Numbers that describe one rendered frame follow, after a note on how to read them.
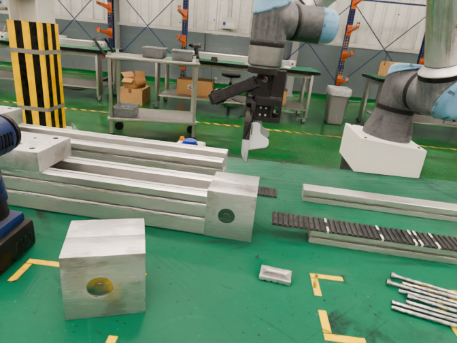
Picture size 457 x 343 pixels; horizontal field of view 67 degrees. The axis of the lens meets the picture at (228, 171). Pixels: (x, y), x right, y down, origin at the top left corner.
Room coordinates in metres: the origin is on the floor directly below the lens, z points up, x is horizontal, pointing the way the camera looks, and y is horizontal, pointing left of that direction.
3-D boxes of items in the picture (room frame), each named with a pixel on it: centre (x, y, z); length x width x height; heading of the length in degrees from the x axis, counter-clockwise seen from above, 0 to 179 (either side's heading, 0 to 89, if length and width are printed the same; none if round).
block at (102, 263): (0.41, 0.16, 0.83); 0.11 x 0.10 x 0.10; 16
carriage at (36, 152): (0.66, 0.43, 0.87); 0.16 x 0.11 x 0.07; 84
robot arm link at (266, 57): (0.81, -0.06, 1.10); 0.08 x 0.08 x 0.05
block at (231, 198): (0.63, -0.02, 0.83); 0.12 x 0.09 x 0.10; 174
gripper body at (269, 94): (0.80, -0.06, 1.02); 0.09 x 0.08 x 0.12; 84
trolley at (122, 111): (3.78, 0.92, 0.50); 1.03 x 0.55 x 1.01; 100
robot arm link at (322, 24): (0.86, -0.14, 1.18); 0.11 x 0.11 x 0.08; 21
